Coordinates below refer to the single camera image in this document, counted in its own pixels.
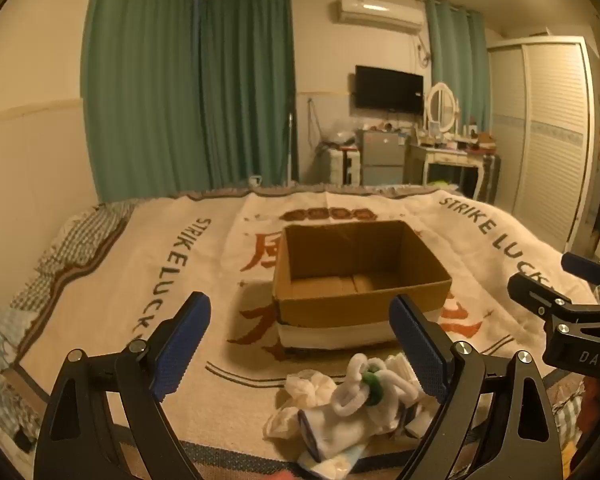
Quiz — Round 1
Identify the white scrunchie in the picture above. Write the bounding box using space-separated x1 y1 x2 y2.
285 369 339 411

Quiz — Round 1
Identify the checked bed sheet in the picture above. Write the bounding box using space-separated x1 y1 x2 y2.
0 202 137 441

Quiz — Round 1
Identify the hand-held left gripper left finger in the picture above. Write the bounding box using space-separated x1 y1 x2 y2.
32 291 211 480

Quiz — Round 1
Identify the white louvred wardrobe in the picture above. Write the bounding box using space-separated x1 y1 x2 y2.
487 36 600 257

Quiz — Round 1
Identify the wide green curtain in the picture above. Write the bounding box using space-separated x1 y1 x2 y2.
81 0 201 202

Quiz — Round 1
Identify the brown box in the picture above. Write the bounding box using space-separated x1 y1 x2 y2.
467 130 496 154

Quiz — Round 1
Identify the plain white sock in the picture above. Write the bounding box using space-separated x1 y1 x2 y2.
384 352 423 396

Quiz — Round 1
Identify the grey mini fridge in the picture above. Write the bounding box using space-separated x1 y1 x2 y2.
356 129 407 186

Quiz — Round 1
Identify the white air conditioner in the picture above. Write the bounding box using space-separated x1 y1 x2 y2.
336 0 425 36

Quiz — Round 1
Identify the narrow green curtain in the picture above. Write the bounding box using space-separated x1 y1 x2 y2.
425 0 493 134

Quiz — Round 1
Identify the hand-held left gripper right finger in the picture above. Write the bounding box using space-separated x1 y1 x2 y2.
389 294 563 480

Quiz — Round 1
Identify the white suitcase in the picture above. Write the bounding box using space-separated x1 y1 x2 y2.
328 147 363 186

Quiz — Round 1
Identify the oval vanity mirror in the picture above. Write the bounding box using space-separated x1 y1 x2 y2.
425 83 461 136

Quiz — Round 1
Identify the printed cream blanket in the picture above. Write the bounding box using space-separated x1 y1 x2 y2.
17 187 596 480

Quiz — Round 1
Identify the hanging cable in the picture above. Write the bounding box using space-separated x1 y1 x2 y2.
307 100 327 147

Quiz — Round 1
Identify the white cloth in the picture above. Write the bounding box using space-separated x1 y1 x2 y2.
264 405 301 442

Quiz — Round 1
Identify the cardboard box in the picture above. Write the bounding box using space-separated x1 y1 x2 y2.
272 220 453 350

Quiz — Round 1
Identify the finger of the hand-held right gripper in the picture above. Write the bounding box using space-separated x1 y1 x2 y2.
561 252 600 292
507 272 600 323

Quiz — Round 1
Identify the clear plastic bag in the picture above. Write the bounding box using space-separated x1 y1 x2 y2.
330 120 359 149

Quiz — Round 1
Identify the black wall television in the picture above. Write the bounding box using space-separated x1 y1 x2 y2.
355 65 425 113

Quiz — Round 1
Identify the white dressing table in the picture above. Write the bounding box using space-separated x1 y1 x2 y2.
407 137 485 202

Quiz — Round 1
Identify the white pole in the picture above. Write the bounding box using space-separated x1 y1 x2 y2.
286 107 297 186

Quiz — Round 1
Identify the white plush chain green ring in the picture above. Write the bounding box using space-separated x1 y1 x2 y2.
332 354 421 417

